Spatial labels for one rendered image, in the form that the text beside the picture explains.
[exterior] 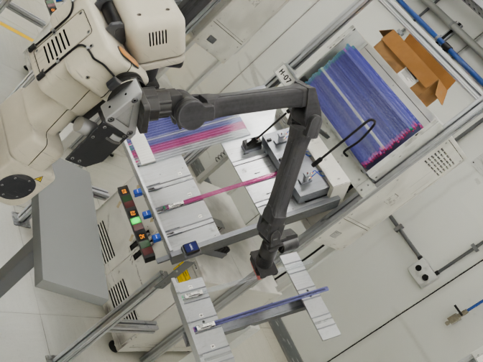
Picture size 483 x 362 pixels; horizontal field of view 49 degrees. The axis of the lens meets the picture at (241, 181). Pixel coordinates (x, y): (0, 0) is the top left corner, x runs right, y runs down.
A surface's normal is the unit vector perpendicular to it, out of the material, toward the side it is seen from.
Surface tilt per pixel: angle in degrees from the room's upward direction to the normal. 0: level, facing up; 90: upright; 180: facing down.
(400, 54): 80
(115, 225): 88
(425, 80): 75
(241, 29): 90
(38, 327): 0
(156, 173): 47
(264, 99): 70
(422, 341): 90
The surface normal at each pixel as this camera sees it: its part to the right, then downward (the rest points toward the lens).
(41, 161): 0.40, 0.74
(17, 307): 0.73, -0.62
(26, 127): -0.45, -0.36
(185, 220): 0.09, -0.60
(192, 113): 0.47, 0.43
